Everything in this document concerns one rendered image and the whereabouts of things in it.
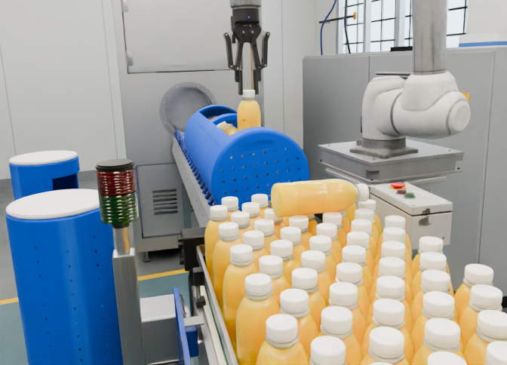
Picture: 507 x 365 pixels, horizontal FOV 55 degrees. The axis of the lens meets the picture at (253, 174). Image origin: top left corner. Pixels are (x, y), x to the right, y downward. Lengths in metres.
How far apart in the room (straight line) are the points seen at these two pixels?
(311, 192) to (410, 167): 0.81
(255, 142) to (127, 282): 0.60
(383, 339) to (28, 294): 1.12
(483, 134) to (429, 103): 1.16
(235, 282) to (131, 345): 0.23
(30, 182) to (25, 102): 4.11
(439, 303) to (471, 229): 2.19
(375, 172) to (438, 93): 0.33
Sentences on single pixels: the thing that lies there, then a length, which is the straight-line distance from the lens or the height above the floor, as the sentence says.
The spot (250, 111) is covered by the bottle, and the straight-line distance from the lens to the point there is 1.39.
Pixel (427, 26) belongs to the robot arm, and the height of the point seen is 1.50.
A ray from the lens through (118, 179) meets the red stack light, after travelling 0.81.
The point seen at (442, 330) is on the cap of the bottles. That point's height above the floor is 1.10.
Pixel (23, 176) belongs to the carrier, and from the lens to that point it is 2.24.
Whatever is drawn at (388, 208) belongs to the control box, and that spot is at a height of 1.07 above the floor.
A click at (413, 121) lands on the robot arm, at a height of 1.21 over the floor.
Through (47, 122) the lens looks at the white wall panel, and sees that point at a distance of 6.31.
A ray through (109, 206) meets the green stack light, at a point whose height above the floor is 1.19.
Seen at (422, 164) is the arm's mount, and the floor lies 1.05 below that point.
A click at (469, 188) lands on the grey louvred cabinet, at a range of 2.83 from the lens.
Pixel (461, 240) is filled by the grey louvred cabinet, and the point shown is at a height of 0.41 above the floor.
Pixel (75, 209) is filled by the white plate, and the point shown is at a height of 1.04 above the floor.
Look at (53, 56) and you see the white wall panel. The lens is 6.27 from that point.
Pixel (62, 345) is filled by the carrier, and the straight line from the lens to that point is 1.54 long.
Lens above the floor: 1.42
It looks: 13 degrees down
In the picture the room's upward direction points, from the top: 2 degrees counter-clockwise
